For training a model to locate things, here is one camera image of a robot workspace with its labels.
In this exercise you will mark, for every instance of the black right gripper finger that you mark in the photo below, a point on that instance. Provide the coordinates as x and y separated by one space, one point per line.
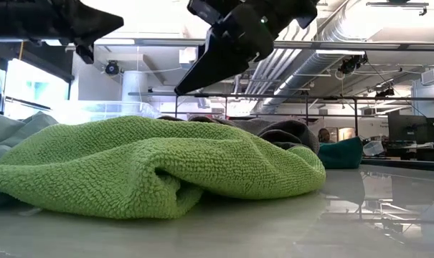
216 61

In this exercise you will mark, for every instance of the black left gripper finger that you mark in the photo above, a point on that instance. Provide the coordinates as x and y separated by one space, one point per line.
84 54
91 23

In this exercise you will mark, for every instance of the dark gray towel white tag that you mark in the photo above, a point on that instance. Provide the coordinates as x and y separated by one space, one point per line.
238 125

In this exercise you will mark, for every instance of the dark gray towel beige label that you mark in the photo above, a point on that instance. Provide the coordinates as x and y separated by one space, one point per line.
292 130

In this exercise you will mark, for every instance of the pale teal towel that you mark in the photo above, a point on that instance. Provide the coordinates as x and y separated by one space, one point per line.
8 132

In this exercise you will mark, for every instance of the lime green towel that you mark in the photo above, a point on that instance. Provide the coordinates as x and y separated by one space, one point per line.
130 168

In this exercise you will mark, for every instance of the dark teal towel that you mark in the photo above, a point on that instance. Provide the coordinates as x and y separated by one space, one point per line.
342 154

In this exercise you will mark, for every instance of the white ceiling box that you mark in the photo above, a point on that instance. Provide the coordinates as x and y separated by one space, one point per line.
188 57

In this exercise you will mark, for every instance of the white ceiling pipes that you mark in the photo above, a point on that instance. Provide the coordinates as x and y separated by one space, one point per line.
270 71

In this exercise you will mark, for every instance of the clear plastic bin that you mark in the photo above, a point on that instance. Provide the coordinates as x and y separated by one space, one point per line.
105 109

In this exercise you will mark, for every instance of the white round column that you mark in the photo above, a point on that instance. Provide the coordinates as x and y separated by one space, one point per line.
134 86

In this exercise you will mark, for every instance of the long ceiling light beam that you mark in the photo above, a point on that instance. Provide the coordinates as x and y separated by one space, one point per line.
159 42

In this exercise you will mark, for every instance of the bright window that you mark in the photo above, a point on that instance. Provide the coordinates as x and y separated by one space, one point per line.
33 89

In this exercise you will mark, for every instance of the person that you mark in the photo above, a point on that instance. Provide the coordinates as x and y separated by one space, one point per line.
324 135

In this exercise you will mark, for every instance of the black ceiling track light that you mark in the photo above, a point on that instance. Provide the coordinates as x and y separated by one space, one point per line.
396 4

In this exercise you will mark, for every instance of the small clear container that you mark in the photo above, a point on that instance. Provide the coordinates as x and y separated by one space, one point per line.
373 148

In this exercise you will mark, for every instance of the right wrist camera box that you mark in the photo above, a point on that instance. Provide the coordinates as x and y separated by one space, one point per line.
202 10

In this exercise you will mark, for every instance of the silver ribbed air duct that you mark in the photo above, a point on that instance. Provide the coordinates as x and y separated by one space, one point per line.
310 68

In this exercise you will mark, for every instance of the black metal rack frame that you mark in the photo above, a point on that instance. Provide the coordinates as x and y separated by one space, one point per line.
274 96

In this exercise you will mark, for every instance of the white wall unit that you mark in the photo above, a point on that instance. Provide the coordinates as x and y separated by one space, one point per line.
433 76

